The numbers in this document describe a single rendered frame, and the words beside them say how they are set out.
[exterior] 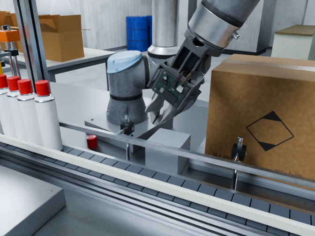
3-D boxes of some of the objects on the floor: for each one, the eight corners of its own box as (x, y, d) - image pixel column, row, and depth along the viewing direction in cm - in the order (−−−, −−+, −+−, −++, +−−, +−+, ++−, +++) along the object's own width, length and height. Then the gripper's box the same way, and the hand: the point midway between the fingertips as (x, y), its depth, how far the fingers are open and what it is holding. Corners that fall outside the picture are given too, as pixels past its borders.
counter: (320, 55, 663) (327, 25, 635) (304, 71, 515) (312, 34, 487) (291, 52, 699) (296, 24, 671) (268, 67, 551) (274, 32, 523)
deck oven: (272, 50, 725) (288, -43, 637) (256, 58, 630) (272, -50, 542) (213, 44, 818) (221, -38, 730) (192, 50, 723) (197, -43, 634)
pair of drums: (122, 50, 726) (120, 16, 690) (151, 45, 813) (151, 14, 777) (142, 53, 684) (141, 17, 648) (170, 47, 771) (171, 15, 736)
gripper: (173, 25, 41) (120, 121, 53) (221, 59, 40) (156, 150, 52) (191, 21, 48) (141, 107, 60) (232, 50, 47) (174, 132, 59)
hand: (157, 118), depth 57 cm, fingers closed
